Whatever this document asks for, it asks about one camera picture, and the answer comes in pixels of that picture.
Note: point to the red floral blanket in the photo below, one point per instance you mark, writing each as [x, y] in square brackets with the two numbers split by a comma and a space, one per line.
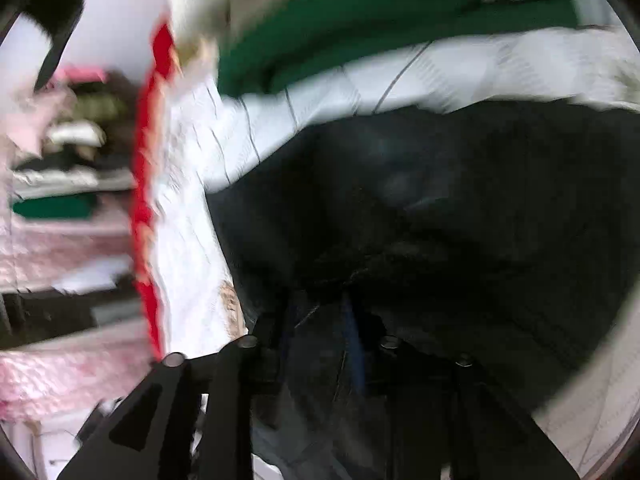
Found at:
[150, 106]

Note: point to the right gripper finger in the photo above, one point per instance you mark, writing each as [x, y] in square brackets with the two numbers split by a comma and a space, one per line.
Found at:
[188, 416]

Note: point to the folded green striped garment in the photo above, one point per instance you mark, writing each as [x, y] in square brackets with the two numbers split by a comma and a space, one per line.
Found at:
[301, 38]

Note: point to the black leather jacket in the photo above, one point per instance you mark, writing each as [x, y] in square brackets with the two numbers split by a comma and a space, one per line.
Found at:
[423, 282]

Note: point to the white patterned mat cloth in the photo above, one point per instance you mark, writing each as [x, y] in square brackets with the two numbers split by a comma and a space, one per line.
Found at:
[209, 141]

